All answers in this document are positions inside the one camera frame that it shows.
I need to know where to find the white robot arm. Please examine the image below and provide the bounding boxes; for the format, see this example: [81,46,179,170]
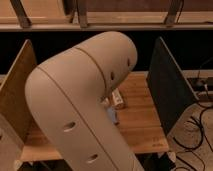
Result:
[25,32,144,171]

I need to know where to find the right dark side panel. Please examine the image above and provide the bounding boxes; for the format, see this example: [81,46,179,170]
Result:
[147,37,198,136]

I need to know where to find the left wooden side panel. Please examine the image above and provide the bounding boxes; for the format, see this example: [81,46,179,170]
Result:
[0,39,38,171]

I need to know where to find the blue sponge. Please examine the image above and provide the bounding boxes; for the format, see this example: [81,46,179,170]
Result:
[107,107,119,124]

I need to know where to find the small white bottle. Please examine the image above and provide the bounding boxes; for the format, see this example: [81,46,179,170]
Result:
[112,89,125,109]

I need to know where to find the wooden shelf rail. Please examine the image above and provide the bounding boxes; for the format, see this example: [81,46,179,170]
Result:
[0,0,213,31]

